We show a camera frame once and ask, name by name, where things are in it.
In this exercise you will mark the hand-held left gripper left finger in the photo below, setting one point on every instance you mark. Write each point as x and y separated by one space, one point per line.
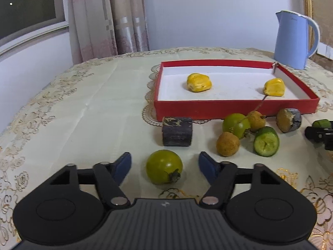
124 164

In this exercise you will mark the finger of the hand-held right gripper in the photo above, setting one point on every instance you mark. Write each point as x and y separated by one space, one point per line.
316 132

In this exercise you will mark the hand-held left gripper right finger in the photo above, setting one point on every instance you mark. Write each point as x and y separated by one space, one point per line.
206 165

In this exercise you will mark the dark green cucumber end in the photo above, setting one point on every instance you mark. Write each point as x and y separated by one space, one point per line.
322 123

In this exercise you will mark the brown longan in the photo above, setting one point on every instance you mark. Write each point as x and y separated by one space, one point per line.
228 144
256 121

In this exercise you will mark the dark sugarcane piece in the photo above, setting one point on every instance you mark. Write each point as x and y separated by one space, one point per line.
287 120

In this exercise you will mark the green round fruit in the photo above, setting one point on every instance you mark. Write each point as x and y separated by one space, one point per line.
235 123
163 166

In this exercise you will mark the dark wooden block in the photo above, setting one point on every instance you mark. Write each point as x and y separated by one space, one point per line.
177 132

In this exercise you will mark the cut cucumber piece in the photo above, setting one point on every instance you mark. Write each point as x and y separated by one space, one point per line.
266 142

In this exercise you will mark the yellow fruit piece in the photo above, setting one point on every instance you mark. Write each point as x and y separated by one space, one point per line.
199 82
274 87

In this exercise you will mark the red cardboard box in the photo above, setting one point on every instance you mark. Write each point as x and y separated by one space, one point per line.
234 109

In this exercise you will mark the cream embroidered tablecloth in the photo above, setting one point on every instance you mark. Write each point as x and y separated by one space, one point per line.
78 109

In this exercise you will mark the blue electric kettle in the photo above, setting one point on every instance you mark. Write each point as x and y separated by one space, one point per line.
291 41

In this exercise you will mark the pink patterned curtain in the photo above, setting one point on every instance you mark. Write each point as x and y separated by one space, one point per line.
109 18

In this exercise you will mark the window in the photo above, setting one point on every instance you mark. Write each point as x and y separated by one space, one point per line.
28 7

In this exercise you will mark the gold arched wall frame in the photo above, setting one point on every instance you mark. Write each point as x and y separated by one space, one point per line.
322 5

